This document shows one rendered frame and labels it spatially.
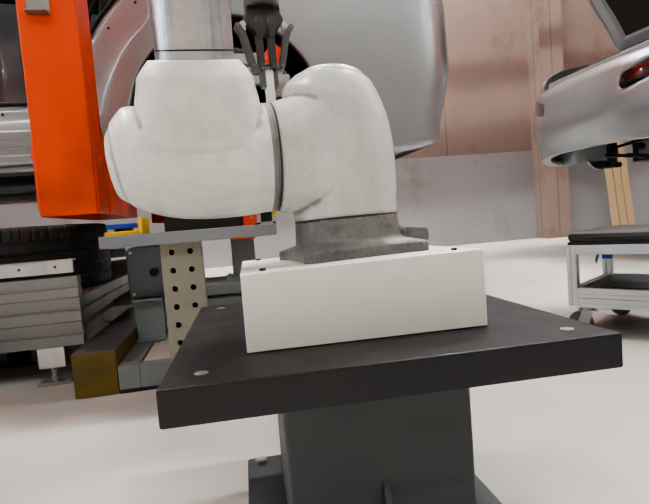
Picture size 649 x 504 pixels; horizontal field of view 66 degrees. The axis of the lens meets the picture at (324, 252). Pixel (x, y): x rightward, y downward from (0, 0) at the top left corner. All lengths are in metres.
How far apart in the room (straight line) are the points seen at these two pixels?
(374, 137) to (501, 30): 6.39
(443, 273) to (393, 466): 0.26
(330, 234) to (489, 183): 5.95
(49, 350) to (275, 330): 1.27
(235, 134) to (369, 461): 0.45
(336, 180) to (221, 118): 0.17
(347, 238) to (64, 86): 1.20
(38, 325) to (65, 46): 0.84
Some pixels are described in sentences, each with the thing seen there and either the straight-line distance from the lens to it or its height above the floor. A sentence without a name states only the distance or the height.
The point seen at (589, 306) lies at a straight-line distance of 1.86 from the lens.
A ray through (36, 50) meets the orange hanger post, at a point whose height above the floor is 1.00.
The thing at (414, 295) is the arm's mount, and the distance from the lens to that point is 0.63.
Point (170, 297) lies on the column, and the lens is 1.34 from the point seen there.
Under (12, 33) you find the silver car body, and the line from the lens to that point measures 4.24.
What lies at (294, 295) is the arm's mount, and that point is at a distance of 0.60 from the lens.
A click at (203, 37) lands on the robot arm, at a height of 0.68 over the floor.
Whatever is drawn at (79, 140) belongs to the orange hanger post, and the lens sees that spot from 1.66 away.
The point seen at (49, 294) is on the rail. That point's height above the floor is 0.29.
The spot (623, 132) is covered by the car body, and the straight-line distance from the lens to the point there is 3.65.
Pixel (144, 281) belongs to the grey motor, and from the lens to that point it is 1.77.
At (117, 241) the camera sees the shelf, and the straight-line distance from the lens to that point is 1.31.
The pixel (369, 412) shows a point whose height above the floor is 0.20.
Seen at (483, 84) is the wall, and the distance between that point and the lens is 6.76.
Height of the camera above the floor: 0.45
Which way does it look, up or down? 4 degrees down
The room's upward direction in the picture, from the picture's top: 5 degrees counter-clockwise
